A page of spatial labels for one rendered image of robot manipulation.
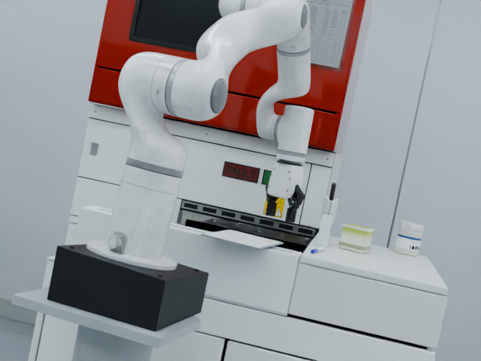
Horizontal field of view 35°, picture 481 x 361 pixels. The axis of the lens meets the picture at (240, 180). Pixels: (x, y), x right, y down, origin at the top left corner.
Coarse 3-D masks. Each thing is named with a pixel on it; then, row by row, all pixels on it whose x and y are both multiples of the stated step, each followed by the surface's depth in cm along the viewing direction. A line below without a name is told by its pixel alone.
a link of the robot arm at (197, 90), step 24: (264, 0) 179; (288, 0) 176; (216, 24) 169; (240, 24) 170; (264, 24) 174; (288, 24) 177; (216, 48) 160; (240, 48) 168; (192, 72) 151; (216, 72) 152; (168, 96) 153; (192, 96) 150; (216, 96) 152
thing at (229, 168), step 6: (228, 168) 246; (234, 168) 246; (240, 168) 246; (246, 168) 245; (252, 168) 245; (228, 174) 246; (234, 174) 246; (240, 174) 246; (246, 174) 245; (252, 174) 245; (252, 180) 245
